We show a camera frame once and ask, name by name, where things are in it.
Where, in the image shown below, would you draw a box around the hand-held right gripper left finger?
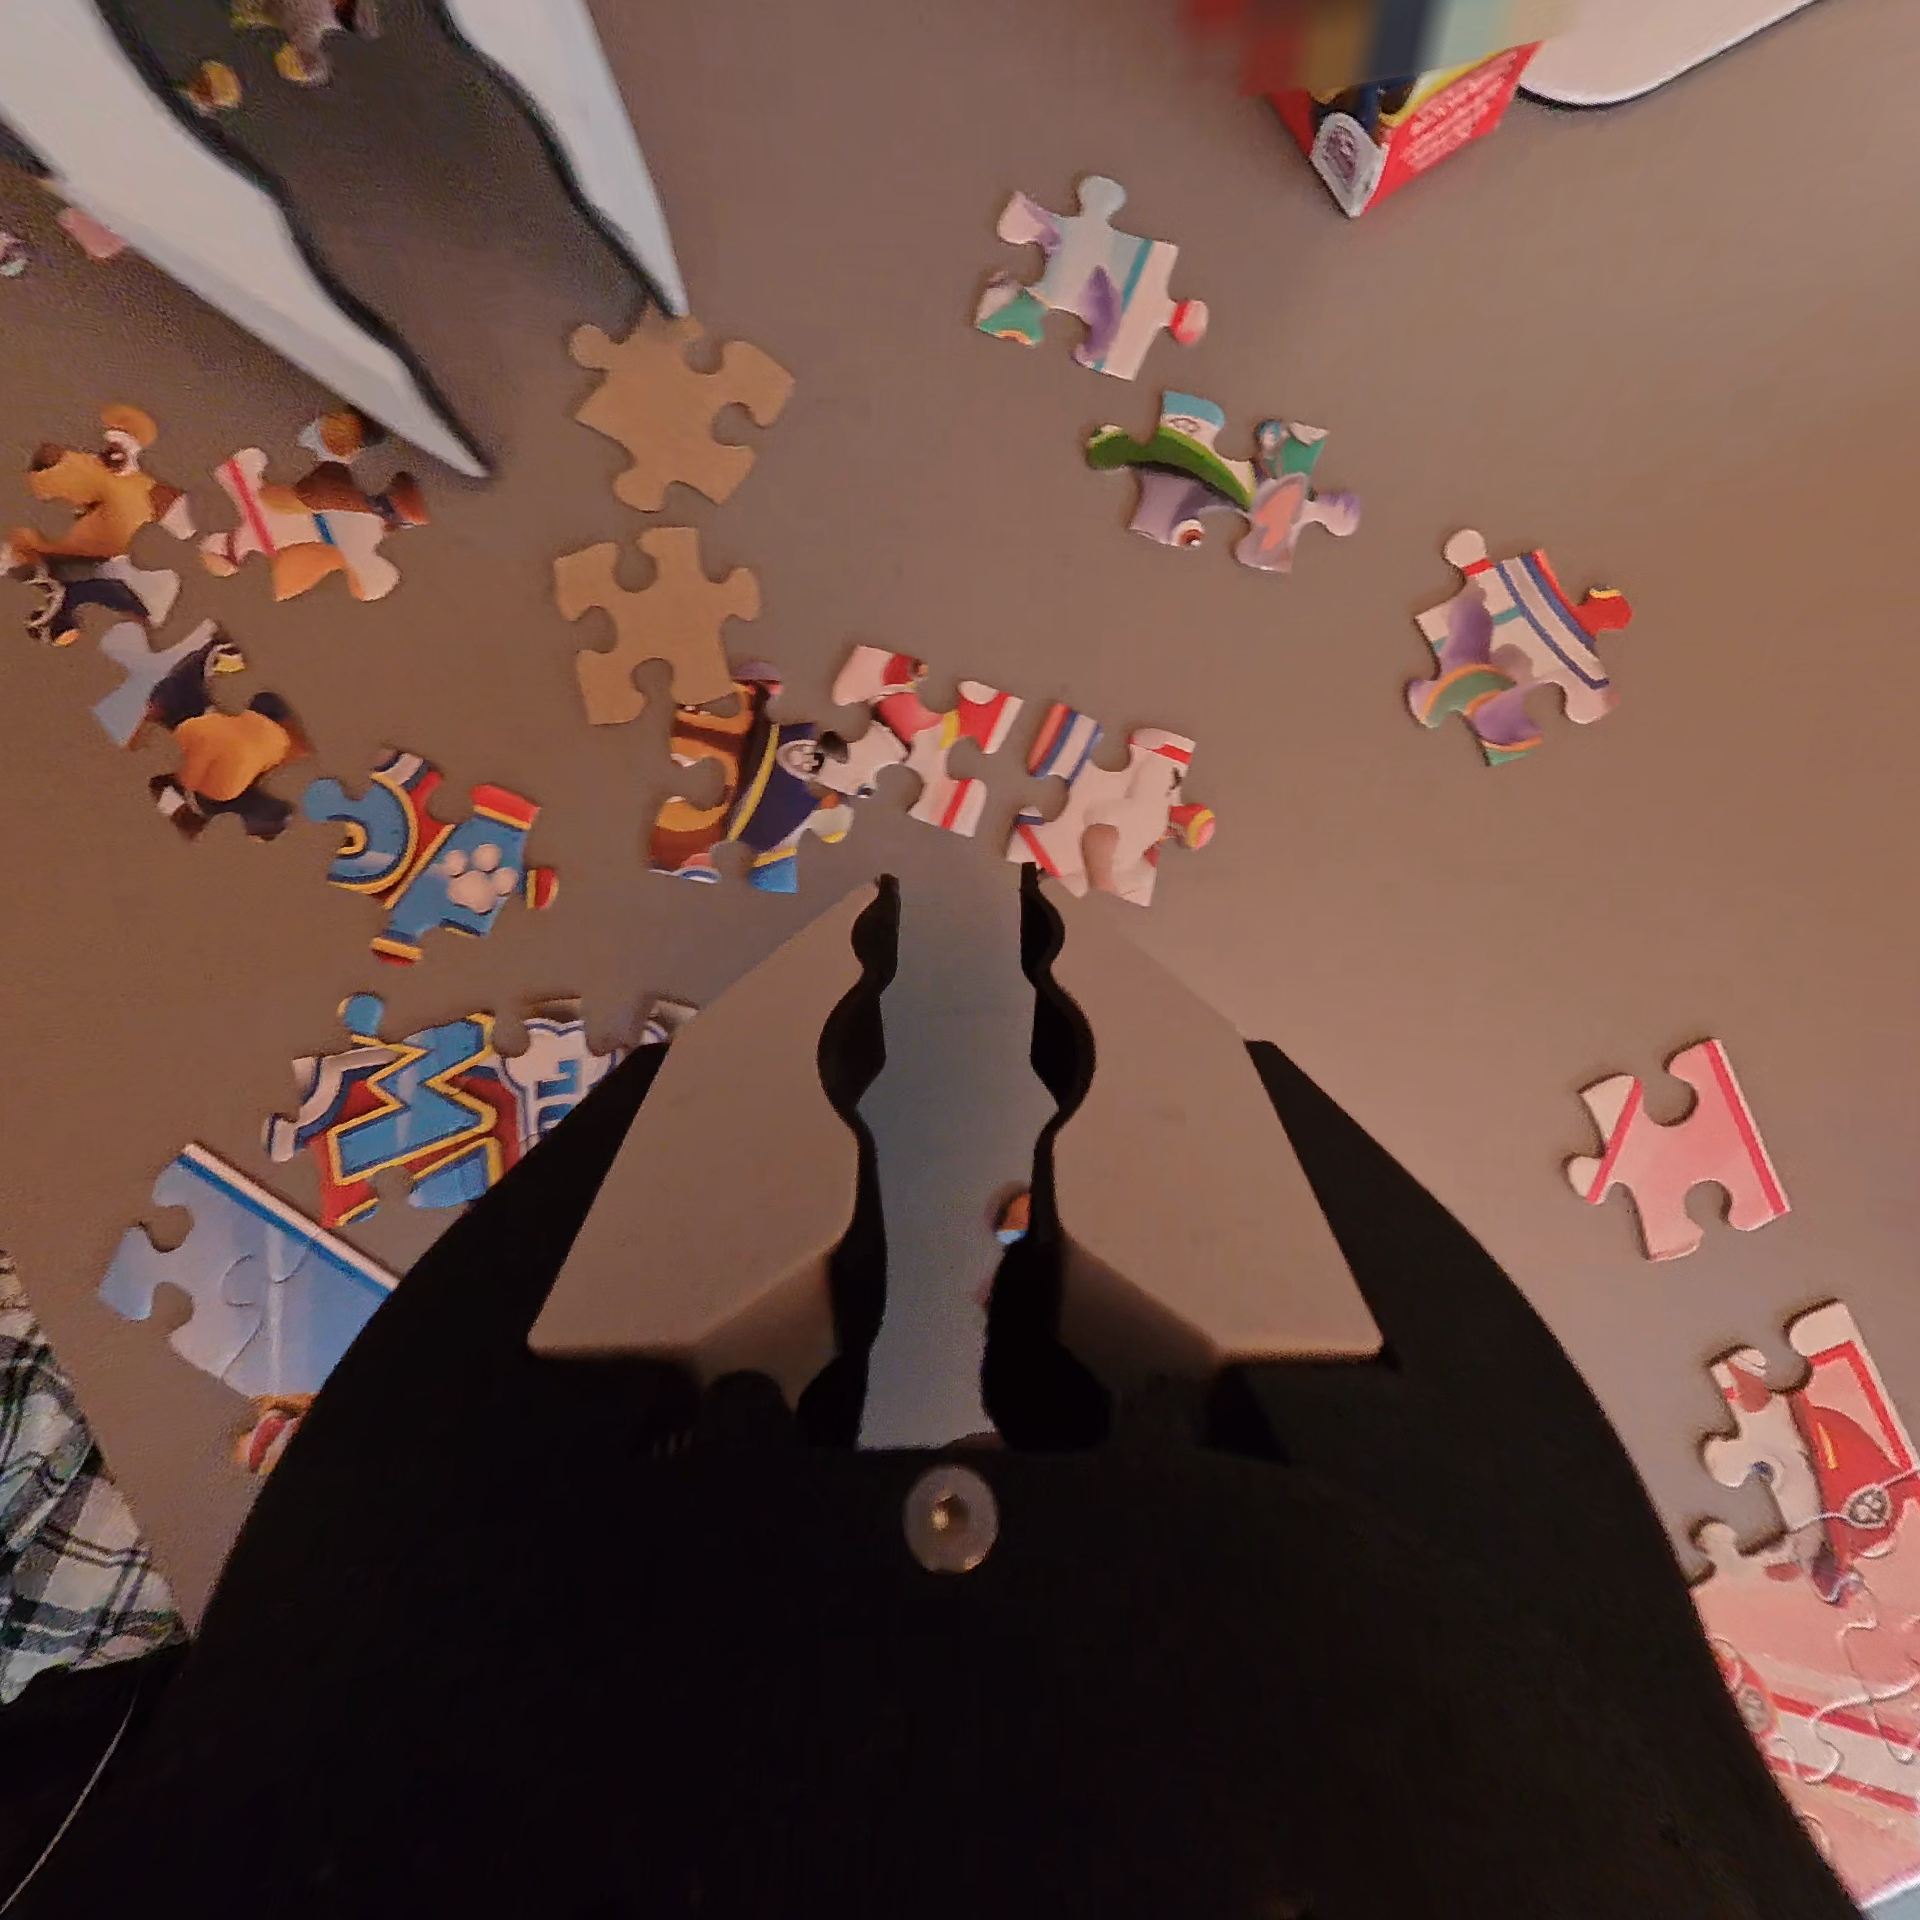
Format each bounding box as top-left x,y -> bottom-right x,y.
525,872 -> 903,1452

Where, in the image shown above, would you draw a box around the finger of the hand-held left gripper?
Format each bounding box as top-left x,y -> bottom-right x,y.
0,0 -> 492,481
439,0 -> 692,321

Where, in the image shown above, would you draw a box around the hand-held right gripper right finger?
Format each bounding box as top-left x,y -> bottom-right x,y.
982,861 -> 1385,1452

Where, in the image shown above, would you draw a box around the plain brown cardboard puzzle piece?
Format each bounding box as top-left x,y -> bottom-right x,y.
556,525 -> 760,727
568,306 -> 792,512

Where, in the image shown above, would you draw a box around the blue paw print puzzle section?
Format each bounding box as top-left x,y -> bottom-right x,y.
303,749 -> 560,965

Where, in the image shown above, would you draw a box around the light blue sky puzzle section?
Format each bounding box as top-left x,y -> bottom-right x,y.
95,1143 -> 400,1479

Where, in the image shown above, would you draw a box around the pink red striped puzzle piece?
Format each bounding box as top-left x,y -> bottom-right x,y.
1563,1039 -> 1790,1261

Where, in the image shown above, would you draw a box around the police hat dog puzzle piece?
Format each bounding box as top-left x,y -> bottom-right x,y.
93,620 -> 313,840

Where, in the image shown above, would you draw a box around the purple teal striped puzzle piece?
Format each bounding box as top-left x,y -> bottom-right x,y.
1405,527 -> 1635,767

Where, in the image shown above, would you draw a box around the green purple puzzle piece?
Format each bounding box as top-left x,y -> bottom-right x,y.
1088,392 -> 1361,576

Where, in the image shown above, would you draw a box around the red border dog puzzle section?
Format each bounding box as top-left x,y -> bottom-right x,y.
1686,1302 -> 1920,1912

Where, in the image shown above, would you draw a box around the grey desk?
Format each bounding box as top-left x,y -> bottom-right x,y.
0,0 -> 1920,1920

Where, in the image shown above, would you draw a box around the brown dog head puzzle piece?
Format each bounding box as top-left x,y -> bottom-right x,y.
231,0 -> 377,84

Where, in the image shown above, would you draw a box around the red blue logo puzzle section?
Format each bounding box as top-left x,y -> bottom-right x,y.
268,989 -> 700,1230

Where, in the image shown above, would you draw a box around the orange dog face puzzle piece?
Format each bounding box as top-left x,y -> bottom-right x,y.
0,402 -> 196,646

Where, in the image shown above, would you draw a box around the tan pink striped puzzle piece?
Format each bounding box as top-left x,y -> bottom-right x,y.
200,410 -> 429,601

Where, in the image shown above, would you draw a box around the white dog red striped puzzle piece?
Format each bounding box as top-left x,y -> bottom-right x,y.
1007,703 -> 1215,904

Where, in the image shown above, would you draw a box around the white purple red knob puzzle piece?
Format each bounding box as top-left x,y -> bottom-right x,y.
975,176 -> 1208,382

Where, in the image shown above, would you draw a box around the colourful puzzle box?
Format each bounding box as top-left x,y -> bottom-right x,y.
1267,0 -> 1816,220

